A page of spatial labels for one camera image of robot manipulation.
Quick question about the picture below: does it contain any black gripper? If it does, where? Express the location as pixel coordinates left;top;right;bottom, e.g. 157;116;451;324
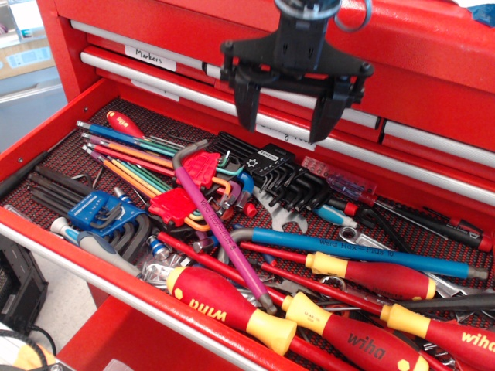
220;1;374;143

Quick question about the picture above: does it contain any violet Allen key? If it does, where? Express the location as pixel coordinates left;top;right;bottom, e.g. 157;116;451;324
172;140;277;315

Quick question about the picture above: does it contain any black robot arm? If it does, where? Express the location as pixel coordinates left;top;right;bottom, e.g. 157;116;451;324
220;1;374;143

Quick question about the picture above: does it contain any black Tekton key holder set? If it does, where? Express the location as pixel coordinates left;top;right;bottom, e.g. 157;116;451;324
210;131;331;211

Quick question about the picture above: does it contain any upper red hex key holder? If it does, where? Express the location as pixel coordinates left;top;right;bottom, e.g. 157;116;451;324
182;150;221;189

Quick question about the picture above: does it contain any red hex key holder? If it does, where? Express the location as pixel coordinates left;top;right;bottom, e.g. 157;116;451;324
182;150;221;189
148;188;196;226

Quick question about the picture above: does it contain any lower red hex key holder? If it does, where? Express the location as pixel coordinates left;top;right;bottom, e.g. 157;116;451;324
148;188;196;226

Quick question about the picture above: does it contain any large blue Allen key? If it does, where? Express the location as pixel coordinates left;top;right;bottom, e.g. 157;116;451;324
230;228;489;280

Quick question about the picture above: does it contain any blue long hex key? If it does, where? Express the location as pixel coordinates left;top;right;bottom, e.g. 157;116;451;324
77;121;139;145

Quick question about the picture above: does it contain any blue hex key holder set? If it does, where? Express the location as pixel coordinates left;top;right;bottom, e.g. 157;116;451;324
28;165;152;263

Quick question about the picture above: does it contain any white handwritten drawer label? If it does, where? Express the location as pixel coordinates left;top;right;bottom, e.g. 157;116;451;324
255;121;316;151

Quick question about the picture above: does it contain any silver open-end wrench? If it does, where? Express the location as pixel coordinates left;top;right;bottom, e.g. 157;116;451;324
252;186;308;233

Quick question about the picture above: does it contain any white blue small screwdriver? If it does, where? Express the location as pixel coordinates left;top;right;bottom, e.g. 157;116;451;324
312;205;357;228

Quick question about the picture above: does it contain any white Markers label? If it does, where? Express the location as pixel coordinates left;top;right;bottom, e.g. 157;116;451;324
125;45;176;71

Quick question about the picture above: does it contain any open red drawer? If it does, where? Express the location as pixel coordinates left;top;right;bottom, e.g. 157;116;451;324
0;78;495;371

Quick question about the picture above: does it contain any small red Wiha screwdriver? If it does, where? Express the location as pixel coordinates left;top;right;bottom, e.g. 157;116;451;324
106;111;173;145

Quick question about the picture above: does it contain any red tool chest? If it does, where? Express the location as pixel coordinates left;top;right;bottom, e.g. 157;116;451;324
36;0;495;371

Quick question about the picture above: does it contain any red black pen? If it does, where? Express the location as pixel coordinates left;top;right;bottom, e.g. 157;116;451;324
343;201;494;252

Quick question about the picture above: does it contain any red yellow screwdriver middle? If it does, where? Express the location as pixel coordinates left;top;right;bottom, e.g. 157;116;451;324
241;242;436;301

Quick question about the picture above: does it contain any big red yellow Wiha screwdriver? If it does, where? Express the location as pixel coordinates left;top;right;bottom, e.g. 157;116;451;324
166;267;297;356

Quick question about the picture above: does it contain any red yellow Wiha screwdriver front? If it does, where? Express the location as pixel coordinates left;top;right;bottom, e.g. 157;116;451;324
282;292;429;370

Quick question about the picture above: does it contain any grey blue screwdriver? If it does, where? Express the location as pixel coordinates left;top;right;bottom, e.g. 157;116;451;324
50;217;142;277

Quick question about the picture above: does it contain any red yellow screwdriver right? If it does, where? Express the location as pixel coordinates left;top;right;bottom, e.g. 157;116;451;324
258;262;494;370

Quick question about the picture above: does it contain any black device on floor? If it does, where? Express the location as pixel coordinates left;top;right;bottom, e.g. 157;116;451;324
1;236;48;335

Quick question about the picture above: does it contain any clear purple handle screwdriver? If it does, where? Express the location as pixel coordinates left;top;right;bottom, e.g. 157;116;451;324
326;175;447;240

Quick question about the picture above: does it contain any silver ring spanner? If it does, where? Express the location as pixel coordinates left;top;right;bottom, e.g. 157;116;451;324
338;226;393;250

